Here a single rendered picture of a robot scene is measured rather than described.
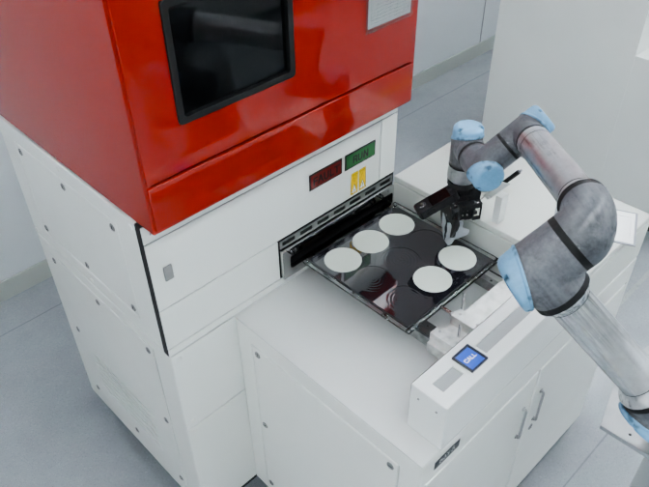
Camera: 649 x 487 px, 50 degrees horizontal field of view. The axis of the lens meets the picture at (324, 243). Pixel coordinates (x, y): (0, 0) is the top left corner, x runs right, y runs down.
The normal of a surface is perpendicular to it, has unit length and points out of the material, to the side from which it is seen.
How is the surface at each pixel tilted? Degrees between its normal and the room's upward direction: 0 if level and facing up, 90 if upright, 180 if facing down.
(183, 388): 90
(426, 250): 0
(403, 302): 0
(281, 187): 90
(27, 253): 90
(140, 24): 90
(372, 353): 0
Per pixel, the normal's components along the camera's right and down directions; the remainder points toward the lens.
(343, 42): 0.70, 0.45
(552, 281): 0.00, 0.39
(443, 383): -0.01, -0.77
